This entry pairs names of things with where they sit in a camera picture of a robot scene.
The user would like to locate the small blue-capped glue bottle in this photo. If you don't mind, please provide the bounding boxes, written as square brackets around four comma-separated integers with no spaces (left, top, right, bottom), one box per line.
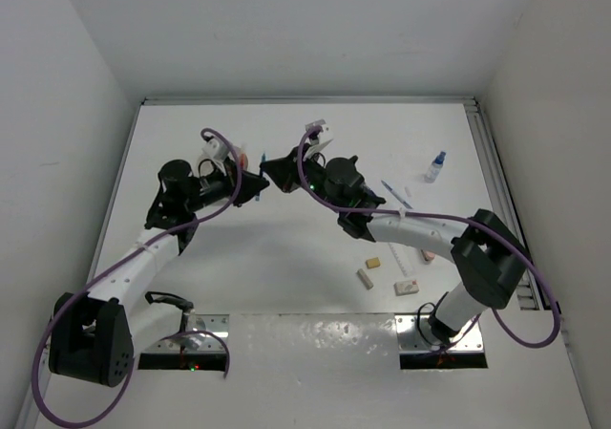
[424,151,447,183]

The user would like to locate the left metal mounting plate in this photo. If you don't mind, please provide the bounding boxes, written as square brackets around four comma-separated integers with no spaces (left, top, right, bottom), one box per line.
[137,313,230,374]

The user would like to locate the purple cable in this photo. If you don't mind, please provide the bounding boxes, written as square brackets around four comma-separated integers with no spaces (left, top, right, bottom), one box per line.
[297,128,560,349]
[32,128,245,422]

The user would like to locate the aluminium frame rail right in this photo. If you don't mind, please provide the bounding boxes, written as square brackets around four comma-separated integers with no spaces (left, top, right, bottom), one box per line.
[465,97,562,311]

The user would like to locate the white round compartment organizer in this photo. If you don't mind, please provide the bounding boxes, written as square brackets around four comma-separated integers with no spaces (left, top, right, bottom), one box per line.
[229,143,249,170]

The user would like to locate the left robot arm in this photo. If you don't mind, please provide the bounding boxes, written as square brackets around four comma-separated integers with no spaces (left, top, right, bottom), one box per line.
[49,159,270,387]

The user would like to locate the white boxed eraser red label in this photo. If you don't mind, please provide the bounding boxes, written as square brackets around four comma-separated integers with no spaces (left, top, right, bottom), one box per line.
[393,280,419,296]

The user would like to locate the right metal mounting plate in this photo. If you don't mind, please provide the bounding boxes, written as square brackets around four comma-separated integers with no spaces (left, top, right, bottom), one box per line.
[395,313,489,371]

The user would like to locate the yellow eraser block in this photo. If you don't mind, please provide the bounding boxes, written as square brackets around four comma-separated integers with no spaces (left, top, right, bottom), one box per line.
[365,257,381,269]

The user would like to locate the blue crayon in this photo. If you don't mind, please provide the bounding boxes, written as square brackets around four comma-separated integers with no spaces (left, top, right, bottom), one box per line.
[255,151,266,202]

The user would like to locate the aluminium frame rail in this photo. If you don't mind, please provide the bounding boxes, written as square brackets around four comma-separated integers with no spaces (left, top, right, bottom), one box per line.
[13,352,53,429]
[465,97,562,311]

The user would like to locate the aluminium frame rail left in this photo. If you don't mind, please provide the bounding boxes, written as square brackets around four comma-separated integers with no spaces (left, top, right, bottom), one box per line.
[13,352,53,429]

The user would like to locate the clear blue pen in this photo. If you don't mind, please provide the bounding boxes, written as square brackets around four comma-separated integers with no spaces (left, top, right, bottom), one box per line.
[381,180,412,209]

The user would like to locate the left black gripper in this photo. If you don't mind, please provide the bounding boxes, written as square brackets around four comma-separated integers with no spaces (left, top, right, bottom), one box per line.
[183,155,266,212]

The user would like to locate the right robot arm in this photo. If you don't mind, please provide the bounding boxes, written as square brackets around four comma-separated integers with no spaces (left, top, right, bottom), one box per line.
[260,150,530,346]

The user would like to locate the metal mounting plate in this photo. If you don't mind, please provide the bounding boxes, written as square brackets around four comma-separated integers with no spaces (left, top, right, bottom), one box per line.
[395,313,489,371]
[137,313,230,374]

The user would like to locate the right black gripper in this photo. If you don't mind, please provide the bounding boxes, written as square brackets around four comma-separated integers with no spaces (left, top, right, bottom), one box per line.
[262,143,345,214]

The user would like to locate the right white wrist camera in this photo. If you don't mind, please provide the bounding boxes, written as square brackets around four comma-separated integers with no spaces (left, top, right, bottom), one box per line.
[305,119,333,158]

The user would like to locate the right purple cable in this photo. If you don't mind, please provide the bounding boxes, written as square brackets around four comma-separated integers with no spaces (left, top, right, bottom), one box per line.
[297,128,560,349]

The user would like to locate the clear plastic ruler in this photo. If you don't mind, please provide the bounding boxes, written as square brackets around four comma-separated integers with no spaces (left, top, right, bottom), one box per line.
[389,243,414,278]

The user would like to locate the beige cylindrical eraser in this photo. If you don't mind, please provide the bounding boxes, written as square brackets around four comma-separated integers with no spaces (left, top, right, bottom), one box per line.
[356,268,374,290]

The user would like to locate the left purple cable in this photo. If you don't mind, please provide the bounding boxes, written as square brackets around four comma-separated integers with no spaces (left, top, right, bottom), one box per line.
[32,128,245,422]

